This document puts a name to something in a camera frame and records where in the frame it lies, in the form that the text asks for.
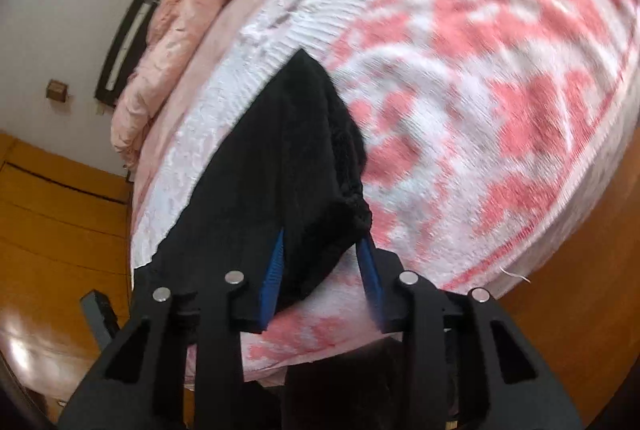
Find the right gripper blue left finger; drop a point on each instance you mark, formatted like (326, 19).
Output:
(269, 291)

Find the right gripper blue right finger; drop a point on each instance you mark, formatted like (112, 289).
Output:
(371, 281)

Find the black padded pants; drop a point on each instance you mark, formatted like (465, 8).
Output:
(292, 163)

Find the orange wooden wardrobe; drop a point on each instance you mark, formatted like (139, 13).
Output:
(64, 232)

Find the pink patterned bed blanket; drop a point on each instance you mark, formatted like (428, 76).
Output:
(492, 127)

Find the pink crumpled duvet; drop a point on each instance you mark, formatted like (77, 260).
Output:
(176, 29)

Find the small brown wall box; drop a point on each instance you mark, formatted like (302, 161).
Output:
(57, 91)

